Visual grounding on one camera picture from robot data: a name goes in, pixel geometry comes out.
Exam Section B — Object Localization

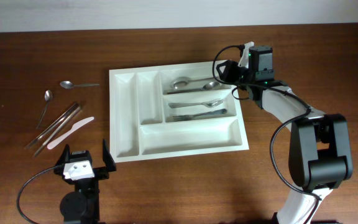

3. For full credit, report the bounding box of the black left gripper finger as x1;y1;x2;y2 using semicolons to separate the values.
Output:
56;144;70;166
102;139;117;172

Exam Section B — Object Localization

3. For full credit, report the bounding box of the steel tablespoon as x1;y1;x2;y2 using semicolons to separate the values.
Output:
170;77;213;90
165;82;221;95

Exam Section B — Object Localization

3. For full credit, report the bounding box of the white plastic knife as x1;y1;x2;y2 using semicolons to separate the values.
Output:
47;116;94;150

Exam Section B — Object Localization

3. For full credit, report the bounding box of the steel fork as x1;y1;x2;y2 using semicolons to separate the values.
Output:
172;109;227;121
168;99;224;108

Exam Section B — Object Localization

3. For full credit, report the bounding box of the small teaspoon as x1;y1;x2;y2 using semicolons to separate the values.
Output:
60;80;99;89
36;90;53;129

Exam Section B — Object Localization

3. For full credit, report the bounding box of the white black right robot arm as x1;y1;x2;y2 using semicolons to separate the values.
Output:
212;42;354;224

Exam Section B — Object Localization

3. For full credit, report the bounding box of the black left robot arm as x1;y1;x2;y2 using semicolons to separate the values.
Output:
53;140;116;223

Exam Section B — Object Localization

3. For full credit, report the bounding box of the white plastic cutlery tray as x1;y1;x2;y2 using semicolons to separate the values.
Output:
109;62;249;162

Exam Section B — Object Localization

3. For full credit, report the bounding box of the black left camera cable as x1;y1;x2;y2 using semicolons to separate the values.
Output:
16;165;64;224

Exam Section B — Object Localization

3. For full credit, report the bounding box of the black camera cable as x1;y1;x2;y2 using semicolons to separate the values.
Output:
16;165;64;224
211;45;322;224

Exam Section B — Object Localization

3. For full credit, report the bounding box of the black right camera cable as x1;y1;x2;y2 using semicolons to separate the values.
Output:
211;45;322;224

